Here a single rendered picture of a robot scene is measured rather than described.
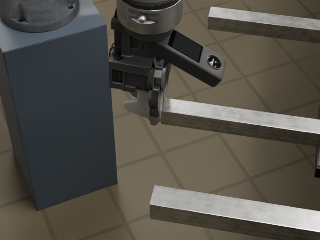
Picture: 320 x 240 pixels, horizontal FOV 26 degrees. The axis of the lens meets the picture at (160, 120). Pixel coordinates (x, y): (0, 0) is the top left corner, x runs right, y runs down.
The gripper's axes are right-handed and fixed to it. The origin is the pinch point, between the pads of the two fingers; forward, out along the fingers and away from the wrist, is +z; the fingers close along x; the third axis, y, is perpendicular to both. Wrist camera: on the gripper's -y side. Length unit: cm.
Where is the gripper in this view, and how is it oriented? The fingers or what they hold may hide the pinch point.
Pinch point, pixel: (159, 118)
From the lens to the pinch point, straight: 110.2
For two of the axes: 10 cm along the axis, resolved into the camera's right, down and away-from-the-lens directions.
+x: -2.1, 7.1, -6.7
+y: -9.8, -1.7, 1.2
